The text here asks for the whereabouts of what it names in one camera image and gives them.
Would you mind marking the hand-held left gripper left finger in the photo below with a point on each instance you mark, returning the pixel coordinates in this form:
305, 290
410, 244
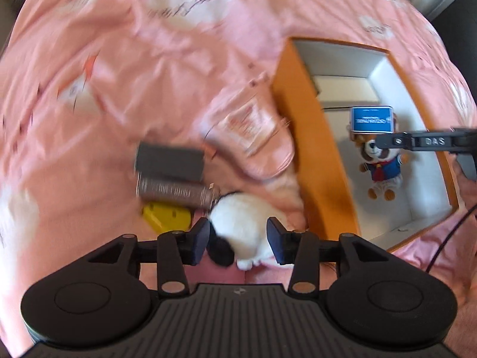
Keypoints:
201, 239

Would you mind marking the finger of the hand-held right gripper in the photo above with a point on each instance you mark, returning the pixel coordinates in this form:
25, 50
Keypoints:
432, 141

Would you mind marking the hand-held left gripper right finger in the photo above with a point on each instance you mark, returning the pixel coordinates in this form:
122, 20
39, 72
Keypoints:
275, 240

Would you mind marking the white and black plush toy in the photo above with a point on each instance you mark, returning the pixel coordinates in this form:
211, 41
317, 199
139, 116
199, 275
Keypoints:
242, 220

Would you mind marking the brown rectangular box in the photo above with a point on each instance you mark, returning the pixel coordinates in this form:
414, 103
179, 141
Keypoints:
175, 192

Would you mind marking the small blue card box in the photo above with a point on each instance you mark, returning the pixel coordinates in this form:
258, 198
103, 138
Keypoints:
372, 120

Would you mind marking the orange cardboard box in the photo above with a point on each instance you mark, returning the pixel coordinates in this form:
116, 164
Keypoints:
320, 164

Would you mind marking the pink fabric bag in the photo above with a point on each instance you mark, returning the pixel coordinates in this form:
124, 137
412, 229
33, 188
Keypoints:
249, 130

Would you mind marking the person's right hand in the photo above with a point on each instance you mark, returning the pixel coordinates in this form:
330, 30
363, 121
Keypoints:
470, 194

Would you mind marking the yellow tape measure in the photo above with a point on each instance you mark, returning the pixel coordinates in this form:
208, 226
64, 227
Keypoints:
167, 214

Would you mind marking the raccoon plush toy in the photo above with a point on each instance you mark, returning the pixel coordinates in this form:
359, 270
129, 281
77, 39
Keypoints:
384, 171

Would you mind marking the cream inner box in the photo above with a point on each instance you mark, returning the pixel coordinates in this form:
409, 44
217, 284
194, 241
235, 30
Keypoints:
343, 89

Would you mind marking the pink printed blanket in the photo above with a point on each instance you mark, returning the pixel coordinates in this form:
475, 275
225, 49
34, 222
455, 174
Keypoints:
130, 63

